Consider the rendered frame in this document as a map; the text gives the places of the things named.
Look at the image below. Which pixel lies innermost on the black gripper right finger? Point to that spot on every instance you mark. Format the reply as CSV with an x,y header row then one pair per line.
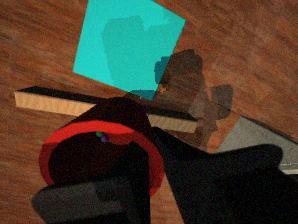
x,y
190,171

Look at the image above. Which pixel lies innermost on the red cup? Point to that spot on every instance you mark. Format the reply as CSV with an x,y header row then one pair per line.
x,y
75,152

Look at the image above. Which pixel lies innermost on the tan wooden bar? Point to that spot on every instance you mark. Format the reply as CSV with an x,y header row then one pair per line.
x,y
70,103

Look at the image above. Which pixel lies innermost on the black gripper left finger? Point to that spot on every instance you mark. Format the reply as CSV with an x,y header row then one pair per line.
x,y
124,187

